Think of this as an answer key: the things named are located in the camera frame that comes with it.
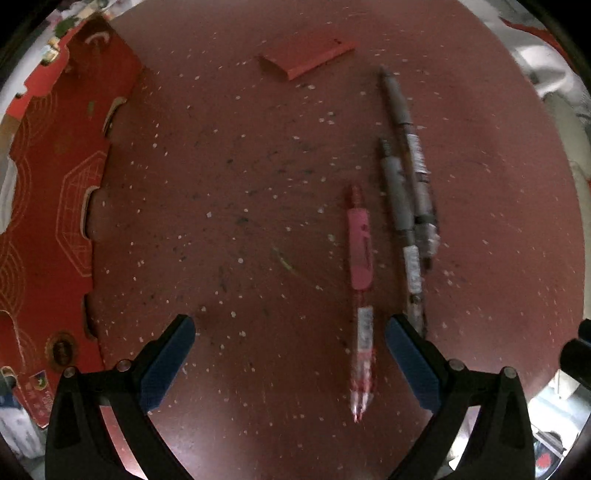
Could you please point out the red gel pen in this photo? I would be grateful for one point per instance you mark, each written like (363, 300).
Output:
(361, 275)

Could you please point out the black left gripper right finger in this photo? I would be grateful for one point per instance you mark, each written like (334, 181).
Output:
(501, 443)

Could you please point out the red cardboard box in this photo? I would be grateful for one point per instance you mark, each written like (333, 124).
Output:
(59, 152)

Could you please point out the white sofa blanket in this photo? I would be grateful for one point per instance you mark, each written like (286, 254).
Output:
(545, 63)

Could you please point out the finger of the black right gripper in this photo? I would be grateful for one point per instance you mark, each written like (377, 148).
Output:
(575, 357)

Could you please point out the black grey gel pen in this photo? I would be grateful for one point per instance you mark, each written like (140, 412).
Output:
(402, 211)

